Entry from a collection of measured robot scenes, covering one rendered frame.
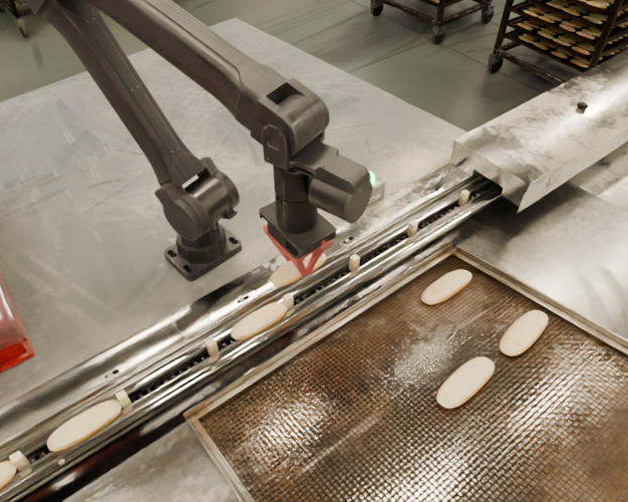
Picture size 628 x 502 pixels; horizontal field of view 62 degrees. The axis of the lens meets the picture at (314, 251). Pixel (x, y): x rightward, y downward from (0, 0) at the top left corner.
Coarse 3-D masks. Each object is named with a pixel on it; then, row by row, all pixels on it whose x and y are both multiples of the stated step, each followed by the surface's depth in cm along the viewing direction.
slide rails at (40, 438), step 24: (456, 192) 104; (384, 240) 95; (408, 240) 95; (336, 264) 91; (288, 288) 87; (336, 288) 87; (288, 312) 84; (216, 336) 81; (168, 360) 78; (216, 360) 78; (120, 384) 75; (144, 384) 75; (168, 384) 75; (48, 432) 70; (96, 432) 70; (0, 456) 68; (48, 456) 68
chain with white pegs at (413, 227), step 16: (464, 192) 101; (480, 192) 106; (448, 208) 102; (416, 224) 95; (400, 240) 97; (352, 256) 89; (368, 256) 93; (320, 288) 89; (288, 304) 84; (208, 352) 79; (128, 400) 72; (48, 448) 70; (16, 464) 66
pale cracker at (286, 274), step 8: (320, 256) 82; (288, 264) 80; (304, 264) 80; (320, 264) 81; (280, 272) 79; (288, 272) 79; (296, 272) 79; (272, 280) 79; (280, 280) 78; (288, 280) 78; (296, 280) 79
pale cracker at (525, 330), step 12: (528, 312) 74; (540, 312) 74; (516, 324) 73; (528, 324) 72; (540, 324) 72; (504, 336) 71; (516, 336) 71; (528, 336) 71; (504, 348) 70; (516, 348) 70
